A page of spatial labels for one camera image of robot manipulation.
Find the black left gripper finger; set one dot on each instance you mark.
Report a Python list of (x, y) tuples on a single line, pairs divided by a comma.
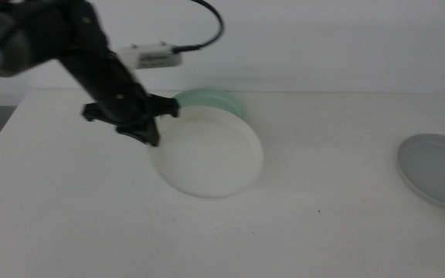
[(143, 133)]

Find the white shallow bowl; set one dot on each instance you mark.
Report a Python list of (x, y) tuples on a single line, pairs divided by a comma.
[(207, 154)]

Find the green shallow bowl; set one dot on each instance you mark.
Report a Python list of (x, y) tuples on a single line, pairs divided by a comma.
[(215, 98)]

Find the grey shallow bowl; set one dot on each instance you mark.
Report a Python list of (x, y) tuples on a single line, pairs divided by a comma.
[(439, 170)]

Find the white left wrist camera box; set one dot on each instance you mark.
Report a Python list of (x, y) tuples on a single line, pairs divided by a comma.
[(149, 56)]

